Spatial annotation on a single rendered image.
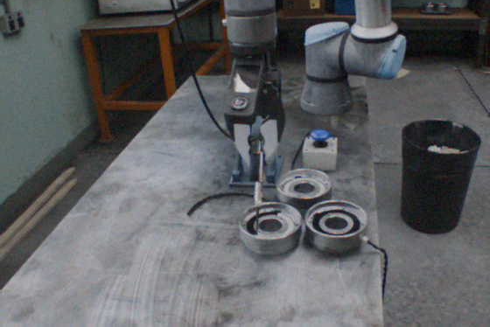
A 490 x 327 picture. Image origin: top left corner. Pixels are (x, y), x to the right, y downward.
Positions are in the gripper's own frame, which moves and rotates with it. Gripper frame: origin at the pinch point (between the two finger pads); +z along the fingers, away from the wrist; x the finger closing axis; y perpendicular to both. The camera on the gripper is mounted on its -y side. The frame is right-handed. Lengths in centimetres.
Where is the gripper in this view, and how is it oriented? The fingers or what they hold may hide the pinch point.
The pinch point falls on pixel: (258, 161)
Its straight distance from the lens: 77.6
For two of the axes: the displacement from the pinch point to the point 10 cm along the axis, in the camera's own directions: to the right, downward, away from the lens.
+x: -9.8, -0.2, 1.9
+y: 1.8, -4.5, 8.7
